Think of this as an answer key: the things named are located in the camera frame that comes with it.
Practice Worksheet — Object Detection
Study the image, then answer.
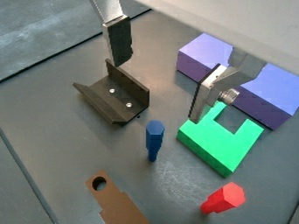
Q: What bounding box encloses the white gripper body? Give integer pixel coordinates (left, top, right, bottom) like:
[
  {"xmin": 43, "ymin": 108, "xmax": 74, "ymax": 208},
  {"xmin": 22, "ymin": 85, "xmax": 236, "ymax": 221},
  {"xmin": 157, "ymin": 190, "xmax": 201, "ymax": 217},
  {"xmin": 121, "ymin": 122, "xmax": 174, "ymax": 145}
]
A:
[{"xmin": 135, "ymin": 0, "xmax": 299, "ymax": 75}]

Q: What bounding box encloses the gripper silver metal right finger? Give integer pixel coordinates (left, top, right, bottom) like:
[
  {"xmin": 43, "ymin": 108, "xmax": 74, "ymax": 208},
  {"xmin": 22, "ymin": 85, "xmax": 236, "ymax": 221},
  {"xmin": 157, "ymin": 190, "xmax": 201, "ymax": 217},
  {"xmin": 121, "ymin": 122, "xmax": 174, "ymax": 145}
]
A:
[{"xmin": 188, "ymin": 47, "xmax": 266, "ymax": 123}]

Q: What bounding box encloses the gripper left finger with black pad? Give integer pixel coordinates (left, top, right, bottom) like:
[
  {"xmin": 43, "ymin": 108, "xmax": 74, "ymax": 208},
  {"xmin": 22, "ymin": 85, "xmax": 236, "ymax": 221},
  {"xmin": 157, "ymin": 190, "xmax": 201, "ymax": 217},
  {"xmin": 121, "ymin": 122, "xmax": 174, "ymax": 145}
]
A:
[{"xmin": 89, "ymin": 0, "xmax": 133, "ymax": 67}]

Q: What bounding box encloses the green U-shaped block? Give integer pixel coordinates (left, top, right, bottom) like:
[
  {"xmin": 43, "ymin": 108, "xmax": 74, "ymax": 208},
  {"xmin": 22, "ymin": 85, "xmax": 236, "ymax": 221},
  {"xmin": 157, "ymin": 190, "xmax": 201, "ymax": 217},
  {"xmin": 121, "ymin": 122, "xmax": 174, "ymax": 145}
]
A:
[{"xmin": 176, "ymin": 102, "xmax": 264, "ymax": 178}]

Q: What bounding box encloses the purple board with cross slot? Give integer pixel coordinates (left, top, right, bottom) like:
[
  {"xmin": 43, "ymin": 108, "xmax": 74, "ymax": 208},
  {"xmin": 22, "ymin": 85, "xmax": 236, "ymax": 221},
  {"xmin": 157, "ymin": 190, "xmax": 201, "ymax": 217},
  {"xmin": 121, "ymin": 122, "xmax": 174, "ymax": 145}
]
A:
[{"xmin": 176, "ymin": 34, "xmax": 299, "ymax": 130}]

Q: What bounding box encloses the blue hexagonal peg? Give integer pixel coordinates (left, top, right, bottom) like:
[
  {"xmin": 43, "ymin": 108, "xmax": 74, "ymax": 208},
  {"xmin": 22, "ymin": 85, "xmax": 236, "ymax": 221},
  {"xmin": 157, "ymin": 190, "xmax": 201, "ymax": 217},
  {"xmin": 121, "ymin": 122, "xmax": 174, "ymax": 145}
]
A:
[{"xmin": 145, "ymin": 120, "xmax": 164, "ymax": 162}]

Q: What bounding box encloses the red hexagonal peg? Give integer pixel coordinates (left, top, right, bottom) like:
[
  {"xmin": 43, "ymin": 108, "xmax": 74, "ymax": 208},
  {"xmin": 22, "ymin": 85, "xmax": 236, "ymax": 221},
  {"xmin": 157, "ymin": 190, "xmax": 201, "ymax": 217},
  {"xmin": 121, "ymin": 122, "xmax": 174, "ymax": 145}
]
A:
[{"xmin": 200, "ymin": 182, "xmax": 246, "ymax": 214}]

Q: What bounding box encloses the brown T-shaped block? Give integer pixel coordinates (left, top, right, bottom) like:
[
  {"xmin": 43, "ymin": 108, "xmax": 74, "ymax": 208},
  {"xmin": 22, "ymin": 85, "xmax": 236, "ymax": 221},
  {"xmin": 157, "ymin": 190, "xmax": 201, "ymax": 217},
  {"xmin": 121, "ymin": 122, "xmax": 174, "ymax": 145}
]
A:
[{"xmin": 85, "ymin": 170, "xmax": 149, "ymax": 224}]

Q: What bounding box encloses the black angled fixture bracket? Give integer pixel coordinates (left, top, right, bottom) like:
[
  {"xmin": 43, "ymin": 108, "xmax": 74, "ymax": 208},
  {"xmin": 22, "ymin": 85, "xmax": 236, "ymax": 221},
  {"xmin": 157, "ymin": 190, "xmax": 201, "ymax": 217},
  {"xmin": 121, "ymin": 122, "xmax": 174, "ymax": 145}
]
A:
[{"xmin": 71, "ymin": 59, "xmax": 149, "ymax": 125}]

